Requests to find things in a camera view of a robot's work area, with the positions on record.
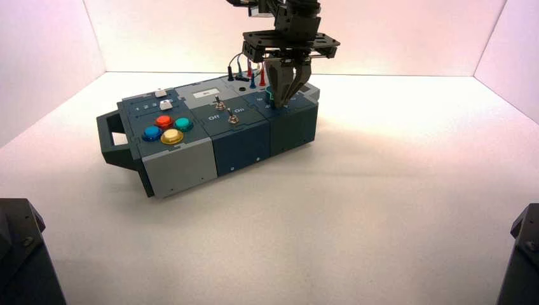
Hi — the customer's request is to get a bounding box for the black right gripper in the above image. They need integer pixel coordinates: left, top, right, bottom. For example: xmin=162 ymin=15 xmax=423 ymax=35
xmin=242 ymin=3 xmax=341 ymax=111

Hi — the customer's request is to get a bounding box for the red banana plug lead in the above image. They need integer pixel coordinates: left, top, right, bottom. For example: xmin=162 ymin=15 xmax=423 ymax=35
xmin=247 ymin=59 xmax=268 ymax=88

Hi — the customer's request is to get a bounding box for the blue banana plug lead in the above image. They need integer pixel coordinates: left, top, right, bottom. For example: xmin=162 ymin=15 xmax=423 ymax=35
xmin=236 ymin=53 xmax=257 ymax=89

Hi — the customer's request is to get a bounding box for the grey and blue control box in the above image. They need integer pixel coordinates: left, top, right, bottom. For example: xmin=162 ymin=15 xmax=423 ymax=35
xmin=96 ymin=71 xmax=321 ymax=199

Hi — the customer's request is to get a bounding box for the teal round push button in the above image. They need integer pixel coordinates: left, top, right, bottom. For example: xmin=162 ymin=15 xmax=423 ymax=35
xmin=174 ymin=117 xmax=195 ymax=133

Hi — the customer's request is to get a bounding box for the yellow round push button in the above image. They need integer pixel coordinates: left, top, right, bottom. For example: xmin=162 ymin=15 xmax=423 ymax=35
xmin=160 ymin=128 xmax=185 ymax=146

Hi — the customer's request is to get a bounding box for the blue round push button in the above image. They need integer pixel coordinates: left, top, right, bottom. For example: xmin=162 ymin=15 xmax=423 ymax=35
xmin=142 ymin=125 xmax=163 ymax=142

